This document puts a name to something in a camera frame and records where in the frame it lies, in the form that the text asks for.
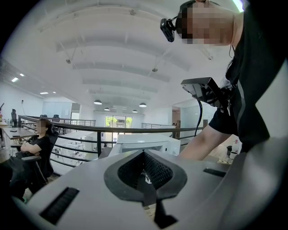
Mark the wooden door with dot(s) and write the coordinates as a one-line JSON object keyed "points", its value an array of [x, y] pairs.
{"points": [[176, 114]]}

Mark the black head camera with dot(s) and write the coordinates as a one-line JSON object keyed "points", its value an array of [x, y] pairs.
{"points": [[168, 29]]}

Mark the wooden desk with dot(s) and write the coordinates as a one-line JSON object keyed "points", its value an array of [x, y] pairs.
{"points": [[22, 133]]}

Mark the person's head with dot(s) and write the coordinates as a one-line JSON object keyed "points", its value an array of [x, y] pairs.
{"points": [[207, 24]]}

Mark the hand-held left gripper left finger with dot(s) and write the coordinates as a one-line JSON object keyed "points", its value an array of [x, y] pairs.
{"points": [[111, 179]]}

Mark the black metal railing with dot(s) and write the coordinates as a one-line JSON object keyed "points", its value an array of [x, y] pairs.
{"points": [[99, 143]]}

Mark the long ceiling light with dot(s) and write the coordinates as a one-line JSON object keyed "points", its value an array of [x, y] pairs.
{"points": [[238, 5]]}

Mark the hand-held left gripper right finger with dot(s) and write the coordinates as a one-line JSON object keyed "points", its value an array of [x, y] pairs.
{"points": [[177, 182]]}

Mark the person's black shirt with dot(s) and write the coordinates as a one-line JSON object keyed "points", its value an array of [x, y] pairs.
{"points": [[252, 67]]}

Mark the person's right forearm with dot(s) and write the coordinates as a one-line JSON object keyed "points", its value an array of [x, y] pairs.
{"points": [[202, 143]]}

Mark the grey metal railing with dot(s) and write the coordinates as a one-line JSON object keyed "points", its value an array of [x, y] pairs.
{"points": [[157, 125]]}

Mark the black phone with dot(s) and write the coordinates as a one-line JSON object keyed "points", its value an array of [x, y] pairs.
{"points": [[13, 130]]}

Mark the large window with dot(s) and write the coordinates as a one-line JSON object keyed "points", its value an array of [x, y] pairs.
{"points": [[112, 121]]}

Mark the white microwave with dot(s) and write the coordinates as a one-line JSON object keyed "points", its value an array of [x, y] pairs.
{"points": [[144, 140]]}

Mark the black chest-mounted device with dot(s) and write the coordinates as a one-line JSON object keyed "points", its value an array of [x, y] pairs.
{"points": [[202, 88]]}

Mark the black tumbler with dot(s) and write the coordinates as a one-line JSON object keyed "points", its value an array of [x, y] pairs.
{"points": [[229, 150]]}

